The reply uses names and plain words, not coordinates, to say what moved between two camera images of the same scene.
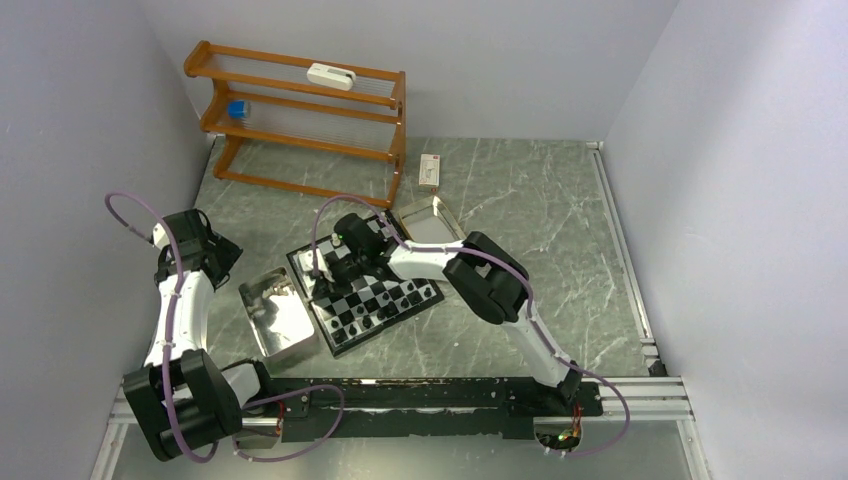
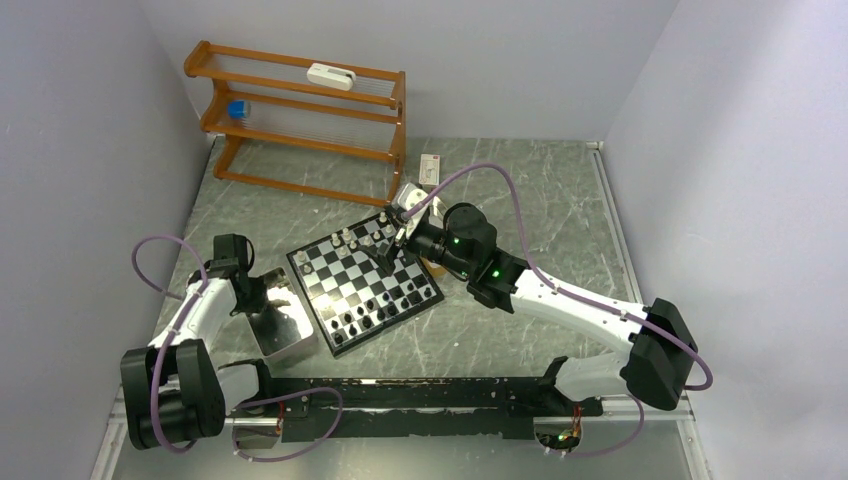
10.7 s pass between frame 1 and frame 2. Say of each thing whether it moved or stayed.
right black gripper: moved
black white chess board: stayed
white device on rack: stayed
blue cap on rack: stayed
